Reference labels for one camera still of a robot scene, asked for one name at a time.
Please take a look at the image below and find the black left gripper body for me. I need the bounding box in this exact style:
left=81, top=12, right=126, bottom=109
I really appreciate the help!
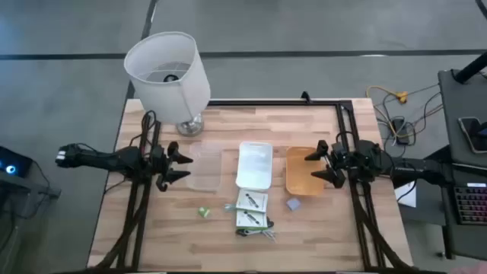
left=149, top=142, right=173, bottom=193

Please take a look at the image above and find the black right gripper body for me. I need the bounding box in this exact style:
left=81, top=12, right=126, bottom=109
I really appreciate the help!
left=325, top=140, right=358, bottom=184

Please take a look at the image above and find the blue grey charger plug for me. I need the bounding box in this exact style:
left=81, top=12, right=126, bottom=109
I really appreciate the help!
left=285, top=196, right=303, bottom=212

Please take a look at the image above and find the white cable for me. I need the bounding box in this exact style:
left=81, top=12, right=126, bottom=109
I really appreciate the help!
left=247, top=227, right=279, bottom=244

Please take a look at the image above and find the black cable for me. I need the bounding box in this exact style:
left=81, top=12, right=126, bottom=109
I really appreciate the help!
left=234, top=216, right=275, bottom=238

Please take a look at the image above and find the orange plastic bin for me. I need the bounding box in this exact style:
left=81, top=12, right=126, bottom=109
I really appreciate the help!
left=285, top=145, right=326, bottom=197

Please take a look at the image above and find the clear plastic bin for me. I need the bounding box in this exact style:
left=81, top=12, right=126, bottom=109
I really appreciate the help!
left=186, top=142, right=223, bottom=193

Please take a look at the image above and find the white plastic bin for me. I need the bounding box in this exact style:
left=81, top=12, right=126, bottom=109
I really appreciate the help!
left=235, top=141, right=274, bottom=192

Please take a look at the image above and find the white shade table lamp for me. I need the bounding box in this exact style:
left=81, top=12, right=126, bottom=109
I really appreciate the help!
left=123, top=30, right=212, bottom=137

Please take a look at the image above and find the black power adapter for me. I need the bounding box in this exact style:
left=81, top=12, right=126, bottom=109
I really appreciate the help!
left=391, top=117, right=410, bottom=146

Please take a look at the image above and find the white paper sheet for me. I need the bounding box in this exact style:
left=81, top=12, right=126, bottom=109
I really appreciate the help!
left=393, top=180, right=418, bottom=209

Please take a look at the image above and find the grey side desk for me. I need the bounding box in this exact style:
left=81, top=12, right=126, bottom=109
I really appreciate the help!
left=436, top=68, right=487, bottom=261

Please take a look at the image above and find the black smartphone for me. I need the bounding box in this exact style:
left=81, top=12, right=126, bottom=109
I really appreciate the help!
left=457, top=116, right=487, bottom=155

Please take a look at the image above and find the backlit black keyboard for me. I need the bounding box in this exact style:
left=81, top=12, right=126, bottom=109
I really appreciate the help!
left=453, top=182, right=487, bottom=226

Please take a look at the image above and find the black device with blue light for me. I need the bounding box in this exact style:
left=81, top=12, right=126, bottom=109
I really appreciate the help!
left=0, top=145, right=33, bottom=179

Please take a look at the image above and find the black slanted pole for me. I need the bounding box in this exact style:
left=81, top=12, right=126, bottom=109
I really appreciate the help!
left=454, top=50, right=487, bottom=85

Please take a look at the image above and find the black arm cable loom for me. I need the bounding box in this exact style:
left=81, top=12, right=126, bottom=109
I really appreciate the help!
left=129, top=110, right=160, bottom=153

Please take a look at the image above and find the black aluminium table frame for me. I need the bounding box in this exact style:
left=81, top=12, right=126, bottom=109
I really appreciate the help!
left=86, top=99, right=422, bottom=274

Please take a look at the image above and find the yellow floor cable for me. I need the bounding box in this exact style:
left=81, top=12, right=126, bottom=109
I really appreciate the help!
left=365, top=84, right=410, bottom=106

